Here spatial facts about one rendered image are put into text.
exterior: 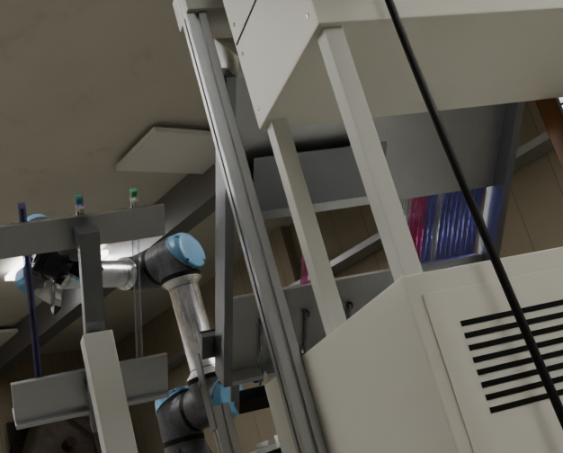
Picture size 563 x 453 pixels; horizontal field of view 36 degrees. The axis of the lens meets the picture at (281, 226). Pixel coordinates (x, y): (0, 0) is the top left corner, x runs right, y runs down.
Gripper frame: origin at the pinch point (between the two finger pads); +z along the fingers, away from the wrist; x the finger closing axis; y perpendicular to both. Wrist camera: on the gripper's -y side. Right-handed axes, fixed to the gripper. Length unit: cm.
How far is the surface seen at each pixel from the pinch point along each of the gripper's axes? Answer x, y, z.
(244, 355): 1.3, -39.5, 11.1
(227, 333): 6.1, -29.9, 15.8
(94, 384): -10.5, -4.4, 22.6
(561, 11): 89, -27, 61
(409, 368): 33, -10, 90
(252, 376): -1.6, -42.0, 14.3
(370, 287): 28, -60, 13
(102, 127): -13, -124, -402
